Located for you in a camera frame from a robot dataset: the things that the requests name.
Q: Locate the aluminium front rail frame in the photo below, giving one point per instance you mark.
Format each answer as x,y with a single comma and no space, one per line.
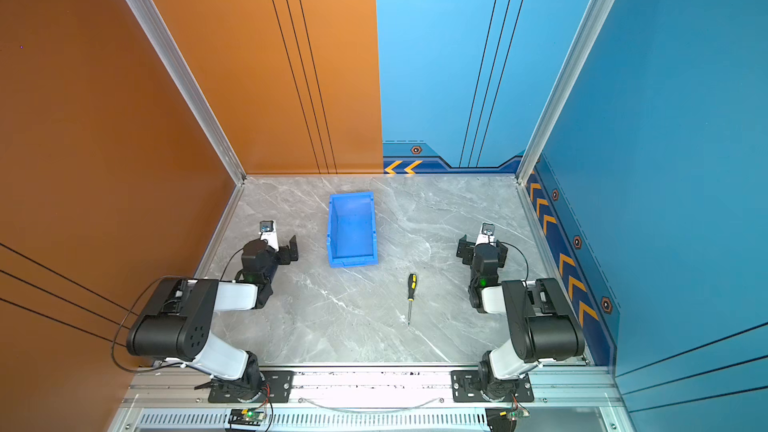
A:
410,397

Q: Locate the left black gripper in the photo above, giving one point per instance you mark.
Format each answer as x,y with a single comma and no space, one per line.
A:
283,253

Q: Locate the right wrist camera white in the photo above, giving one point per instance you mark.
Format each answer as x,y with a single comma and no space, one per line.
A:
486,234

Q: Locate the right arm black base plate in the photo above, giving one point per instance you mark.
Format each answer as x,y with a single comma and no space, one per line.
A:
468,387

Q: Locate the green circuit board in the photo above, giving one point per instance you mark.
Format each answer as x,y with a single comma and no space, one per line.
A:
246,419

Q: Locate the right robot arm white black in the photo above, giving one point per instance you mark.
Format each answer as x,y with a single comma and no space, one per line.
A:
542,326

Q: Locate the left aluminium corner post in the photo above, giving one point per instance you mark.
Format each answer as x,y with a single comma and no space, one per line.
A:
166,48

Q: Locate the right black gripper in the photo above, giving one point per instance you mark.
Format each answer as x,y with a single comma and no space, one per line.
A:
468,249

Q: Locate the yellow black screwdriver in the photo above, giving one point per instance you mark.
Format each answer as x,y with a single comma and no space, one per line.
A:
412,286

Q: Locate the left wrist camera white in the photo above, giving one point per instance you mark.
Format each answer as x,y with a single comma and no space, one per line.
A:
268,231

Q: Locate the small right circuit board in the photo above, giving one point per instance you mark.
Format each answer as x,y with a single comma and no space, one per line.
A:
515,413

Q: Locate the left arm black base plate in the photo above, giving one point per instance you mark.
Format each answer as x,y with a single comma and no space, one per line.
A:
274,386

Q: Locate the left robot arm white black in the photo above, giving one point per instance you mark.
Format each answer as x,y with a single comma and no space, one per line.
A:
175,324

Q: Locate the right aluminium corner post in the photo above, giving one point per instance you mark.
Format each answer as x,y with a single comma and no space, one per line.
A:
583,41

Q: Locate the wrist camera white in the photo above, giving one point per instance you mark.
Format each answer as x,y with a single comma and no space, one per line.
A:
486,234
268,231

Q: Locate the blue plastic bin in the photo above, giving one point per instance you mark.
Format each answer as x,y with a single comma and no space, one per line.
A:
351,238

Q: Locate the aluminium corner post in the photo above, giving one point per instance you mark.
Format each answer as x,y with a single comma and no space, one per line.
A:
166,48
583,41

